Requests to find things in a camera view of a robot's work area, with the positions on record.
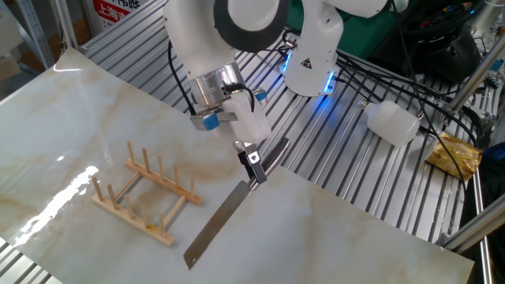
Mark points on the marble pattern table mat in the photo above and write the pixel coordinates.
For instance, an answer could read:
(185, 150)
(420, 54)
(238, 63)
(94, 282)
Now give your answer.
(335, 236)

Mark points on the white plastic bottle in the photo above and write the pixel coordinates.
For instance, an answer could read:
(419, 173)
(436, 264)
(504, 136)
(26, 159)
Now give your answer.
(392, 122)

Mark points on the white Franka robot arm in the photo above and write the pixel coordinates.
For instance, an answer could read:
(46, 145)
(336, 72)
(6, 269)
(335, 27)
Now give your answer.
(189, 31)

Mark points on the slanted aluminium frame post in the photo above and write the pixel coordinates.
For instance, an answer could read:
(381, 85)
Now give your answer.
(473, 79)

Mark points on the perforated steel shelf upright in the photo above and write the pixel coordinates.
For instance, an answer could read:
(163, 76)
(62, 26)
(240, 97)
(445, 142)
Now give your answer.
(35, 31)

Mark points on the wooden peg knife rack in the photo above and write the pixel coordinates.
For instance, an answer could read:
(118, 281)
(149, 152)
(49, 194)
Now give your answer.
(134, 223)

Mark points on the green cutting mat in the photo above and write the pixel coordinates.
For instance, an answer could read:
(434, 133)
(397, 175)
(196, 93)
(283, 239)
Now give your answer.
(367, 39)

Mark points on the red sign with white characters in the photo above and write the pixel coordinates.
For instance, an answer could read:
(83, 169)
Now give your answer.
(112, 12)

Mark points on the thin aluminium frame post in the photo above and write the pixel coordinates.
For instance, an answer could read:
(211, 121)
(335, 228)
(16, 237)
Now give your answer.
(65, 23)

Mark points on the steel cleaver knife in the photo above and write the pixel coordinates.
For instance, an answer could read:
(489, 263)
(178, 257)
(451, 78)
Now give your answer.
(221, 221)

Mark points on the blue round object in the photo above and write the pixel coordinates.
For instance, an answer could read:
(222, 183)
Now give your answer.
(495, 153)

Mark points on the thick aluminium frame beam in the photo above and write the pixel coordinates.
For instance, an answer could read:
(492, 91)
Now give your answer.
(473, 229)

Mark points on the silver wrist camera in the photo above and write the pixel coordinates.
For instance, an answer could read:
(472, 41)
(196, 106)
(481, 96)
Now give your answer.
(227, 116)

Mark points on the black equipment bag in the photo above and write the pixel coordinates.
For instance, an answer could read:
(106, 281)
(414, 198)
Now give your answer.
(434, 47)

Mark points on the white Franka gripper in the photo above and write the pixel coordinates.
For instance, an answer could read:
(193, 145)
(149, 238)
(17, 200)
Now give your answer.
(248, 118)

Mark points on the gold foil snack packet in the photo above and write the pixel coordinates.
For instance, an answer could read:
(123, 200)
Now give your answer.
(453, 155)

